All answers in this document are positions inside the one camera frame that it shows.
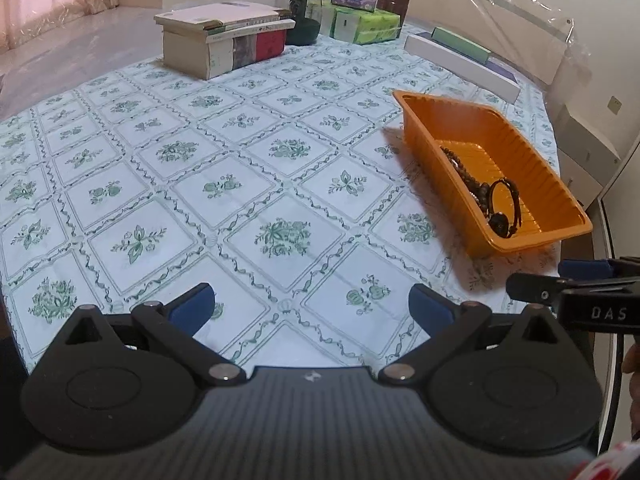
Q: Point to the dark blue flat box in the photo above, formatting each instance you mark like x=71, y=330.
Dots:
x=500, y=70

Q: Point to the wall socket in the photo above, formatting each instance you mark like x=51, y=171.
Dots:
x=614, y=104

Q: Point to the glass jar with green base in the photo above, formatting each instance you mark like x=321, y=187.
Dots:
x=302, y=32

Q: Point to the large cream book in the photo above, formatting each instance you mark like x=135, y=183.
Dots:
x=215, y=14

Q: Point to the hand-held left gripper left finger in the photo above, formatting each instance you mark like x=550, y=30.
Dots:
x=192, y=305

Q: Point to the thin white book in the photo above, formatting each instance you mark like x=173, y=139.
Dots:
x=250, y=27

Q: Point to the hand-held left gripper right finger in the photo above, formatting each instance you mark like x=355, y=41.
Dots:
x=430, y=307

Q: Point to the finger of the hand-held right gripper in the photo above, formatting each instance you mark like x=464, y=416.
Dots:
x=535, y=287
x=585, y=269

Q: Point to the black round watch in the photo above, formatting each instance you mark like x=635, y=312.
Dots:
x=517, y=205

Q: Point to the white wardrobe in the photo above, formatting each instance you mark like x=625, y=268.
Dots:
x=625, y=210

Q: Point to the person's right hand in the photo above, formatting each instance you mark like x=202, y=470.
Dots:
x=632, y=390

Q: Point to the pink curtain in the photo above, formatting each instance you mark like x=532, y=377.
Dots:
x=40, y=0

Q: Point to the orange plastic tray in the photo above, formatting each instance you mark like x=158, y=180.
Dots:
x=475, y=125

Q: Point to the green tissue pack bundle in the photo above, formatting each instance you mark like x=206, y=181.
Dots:
x=370, y=27

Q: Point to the red and white clothing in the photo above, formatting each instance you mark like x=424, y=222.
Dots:
x=615, y=462

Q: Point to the plastic-wrapped beige headboard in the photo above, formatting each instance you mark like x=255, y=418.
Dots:
x=500, y=10

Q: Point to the cream boxed book set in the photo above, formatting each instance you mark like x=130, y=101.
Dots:
x=185, y=55

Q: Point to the green long box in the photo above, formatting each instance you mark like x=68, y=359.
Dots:
x=460, y=42

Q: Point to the floral printed bedsheet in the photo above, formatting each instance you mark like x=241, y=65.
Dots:
x=175, y=200

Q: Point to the beige nightstand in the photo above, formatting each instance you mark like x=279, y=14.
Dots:
x=585, y=145

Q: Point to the white flat box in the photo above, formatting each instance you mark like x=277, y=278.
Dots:
x=450, y=57

